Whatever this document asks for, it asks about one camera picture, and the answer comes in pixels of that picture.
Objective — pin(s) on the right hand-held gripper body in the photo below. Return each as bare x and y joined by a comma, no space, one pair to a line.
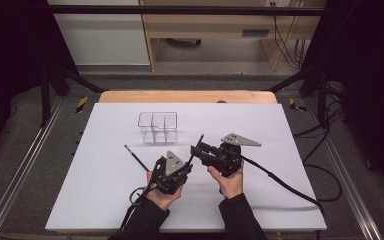
228,160

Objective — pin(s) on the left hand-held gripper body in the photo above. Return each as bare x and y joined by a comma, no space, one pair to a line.
170,181

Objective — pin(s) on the clear plastic organizer box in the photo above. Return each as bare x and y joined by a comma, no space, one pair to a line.
158,128

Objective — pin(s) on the person's left hand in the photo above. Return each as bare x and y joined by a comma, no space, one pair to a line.
163,200

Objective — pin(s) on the person's right hand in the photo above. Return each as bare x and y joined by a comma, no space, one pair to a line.
231,186

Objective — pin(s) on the light wooden table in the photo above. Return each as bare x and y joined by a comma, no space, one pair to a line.
180,96

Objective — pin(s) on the white table board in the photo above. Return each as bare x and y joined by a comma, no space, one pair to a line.
113,193

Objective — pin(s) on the yellow black tape strip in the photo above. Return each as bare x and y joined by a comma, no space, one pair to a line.
293,104
82,104

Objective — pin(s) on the black metal stand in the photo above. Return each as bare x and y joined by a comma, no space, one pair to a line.
321,100
45,100

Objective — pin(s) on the light wooden desk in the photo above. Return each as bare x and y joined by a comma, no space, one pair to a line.
213,23

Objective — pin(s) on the white cabinet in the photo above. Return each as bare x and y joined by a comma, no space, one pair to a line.
103,40

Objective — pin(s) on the black curtain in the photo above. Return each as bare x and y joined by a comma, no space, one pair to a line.
373,66
10,66

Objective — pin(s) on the aluminium floor rail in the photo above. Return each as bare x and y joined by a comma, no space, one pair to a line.
346,180
16,180

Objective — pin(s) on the black horizontal frame bar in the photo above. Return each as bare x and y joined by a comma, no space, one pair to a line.
180,10

